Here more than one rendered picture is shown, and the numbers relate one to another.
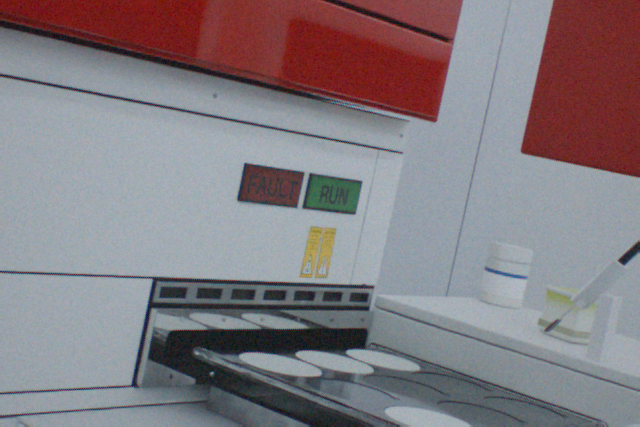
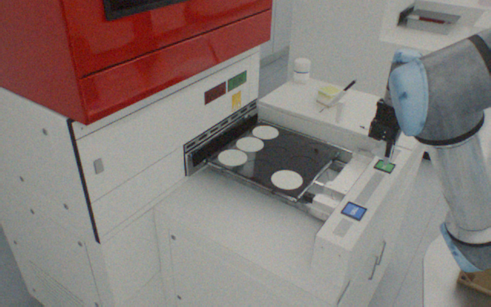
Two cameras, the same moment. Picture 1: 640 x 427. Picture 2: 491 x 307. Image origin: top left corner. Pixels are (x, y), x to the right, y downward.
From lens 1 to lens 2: 57 cm
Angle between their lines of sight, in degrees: 30
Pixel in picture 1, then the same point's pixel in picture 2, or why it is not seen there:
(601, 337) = (339, 116)
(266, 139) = (209, 80)
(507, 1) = not seen: outside the picture
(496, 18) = not seen: outside the picture
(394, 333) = (267, 113)
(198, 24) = (175, 70)
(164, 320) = (190, 156)
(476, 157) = not seen: outside the picture
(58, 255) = (149, 160)
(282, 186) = (219, 90)
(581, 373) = (334, 128)
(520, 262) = (306, 67)
